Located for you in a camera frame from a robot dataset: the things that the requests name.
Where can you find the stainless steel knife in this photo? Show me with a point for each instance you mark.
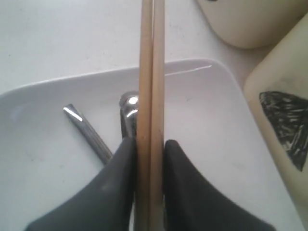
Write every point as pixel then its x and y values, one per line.
pixel 89 133

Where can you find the stainless steel spoon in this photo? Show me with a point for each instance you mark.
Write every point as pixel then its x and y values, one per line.
pixel 129 104

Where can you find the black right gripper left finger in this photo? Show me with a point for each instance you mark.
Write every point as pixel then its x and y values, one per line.
pixel 104 204

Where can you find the cream bin with triangle mark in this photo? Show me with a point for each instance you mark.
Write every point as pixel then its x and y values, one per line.
pixel 277 94

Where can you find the cream bin with circle mark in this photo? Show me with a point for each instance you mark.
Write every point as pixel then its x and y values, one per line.
pixel 250 24

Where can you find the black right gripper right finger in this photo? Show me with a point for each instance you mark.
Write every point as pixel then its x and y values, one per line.
pixel 193 204

